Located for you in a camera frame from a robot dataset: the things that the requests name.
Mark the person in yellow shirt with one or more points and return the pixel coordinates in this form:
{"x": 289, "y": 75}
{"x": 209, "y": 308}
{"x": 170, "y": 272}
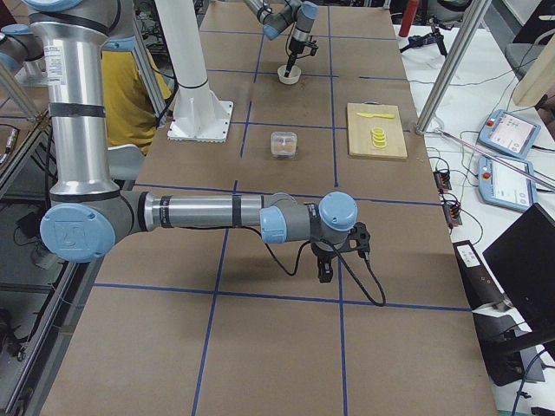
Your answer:
{"x": 130, "y": 117}

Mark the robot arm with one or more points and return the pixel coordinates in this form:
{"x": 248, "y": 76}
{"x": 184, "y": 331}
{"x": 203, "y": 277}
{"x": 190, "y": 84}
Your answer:
{"x": 300, "y": 14}
{"x": 89, "y": 213}

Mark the black tripod stick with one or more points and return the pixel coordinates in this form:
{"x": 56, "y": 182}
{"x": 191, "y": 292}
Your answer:
{"x": 434, "y": 37}

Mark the aluminium frame post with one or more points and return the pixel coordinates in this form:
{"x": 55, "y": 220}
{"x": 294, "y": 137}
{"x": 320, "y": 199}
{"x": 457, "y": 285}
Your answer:
{"x": 471, "y": 22}

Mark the near teach pendant tablet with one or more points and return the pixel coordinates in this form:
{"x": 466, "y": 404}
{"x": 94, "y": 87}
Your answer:
{"x": 504, "y": 187}

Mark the clear plastic egg box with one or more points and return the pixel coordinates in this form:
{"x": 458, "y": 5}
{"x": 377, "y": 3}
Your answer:
{"x": 284, "y": 144}

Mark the black monitor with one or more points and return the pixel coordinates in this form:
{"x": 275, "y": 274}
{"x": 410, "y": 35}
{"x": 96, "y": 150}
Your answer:
{"x": 522, "y": 261}

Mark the white bowl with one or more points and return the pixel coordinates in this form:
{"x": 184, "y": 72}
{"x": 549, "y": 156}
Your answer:
{"x": 289, "y": 77}

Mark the black box with white label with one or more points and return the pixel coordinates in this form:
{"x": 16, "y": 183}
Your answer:
{"x": 480, "y": 288}

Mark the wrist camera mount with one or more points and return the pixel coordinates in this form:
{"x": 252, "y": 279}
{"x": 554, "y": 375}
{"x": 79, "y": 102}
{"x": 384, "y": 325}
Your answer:
{"x": 311, "y": 47}
{"x": 358, "y": 240}

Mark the teach pendant tablet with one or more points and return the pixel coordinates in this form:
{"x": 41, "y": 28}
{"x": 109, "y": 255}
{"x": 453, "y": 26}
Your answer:
{"x": 509, "y": 134}
{"x": 504, "y": 187}

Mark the wooden plank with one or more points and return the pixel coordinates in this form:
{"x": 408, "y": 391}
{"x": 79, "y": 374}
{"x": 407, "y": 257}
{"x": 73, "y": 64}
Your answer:
{"x": 539, "y": 78}

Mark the wooden cutting board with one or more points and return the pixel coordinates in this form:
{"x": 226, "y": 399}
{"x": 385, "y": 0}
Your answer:
{"x": 360, "y": 135}

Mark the white camera pillar with base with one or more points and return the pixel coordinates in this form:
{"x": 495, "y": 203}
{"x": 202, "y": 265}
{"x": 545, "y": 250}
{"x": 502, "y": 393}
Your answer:
{"x": 198, "y": 114}

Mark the yellow plastic knife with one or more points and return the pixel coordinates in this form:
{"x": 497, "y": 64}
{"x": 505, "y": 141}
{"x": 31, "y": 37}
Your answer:
{"x": 371, "y": 115}

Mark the far teach pendant tablet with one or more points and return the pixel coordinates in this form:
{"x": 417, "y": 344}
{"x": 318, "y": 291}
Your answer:
{"x": 509, "y": 134}

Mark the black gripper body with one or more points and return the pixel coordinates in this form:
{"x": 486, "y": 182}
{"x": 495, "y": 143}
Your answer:
{"x": 296, "y": 45}
{"x": 321, "y": 251}

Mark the grey office chair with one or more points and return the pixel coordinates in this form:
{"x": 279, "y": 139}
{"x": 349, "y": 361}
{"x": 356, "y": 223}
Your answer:
{"x": 531, "y": 39}

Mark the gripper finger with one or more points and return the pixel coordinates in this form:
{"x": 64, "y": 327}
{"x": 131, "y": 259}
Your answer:
{"x": 324, "y": 270}
{"x": 290, "y": 63}

